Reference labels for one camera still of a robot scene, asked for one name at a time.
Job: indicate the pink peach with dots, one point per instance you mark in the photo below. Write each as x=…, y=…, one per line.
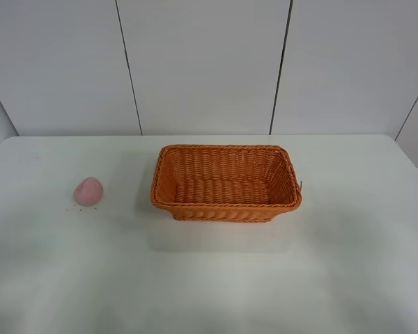
x=89, y=192

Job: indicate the orange woven basket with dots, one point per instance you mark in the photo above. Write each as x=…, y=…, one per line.
x=234, y=183

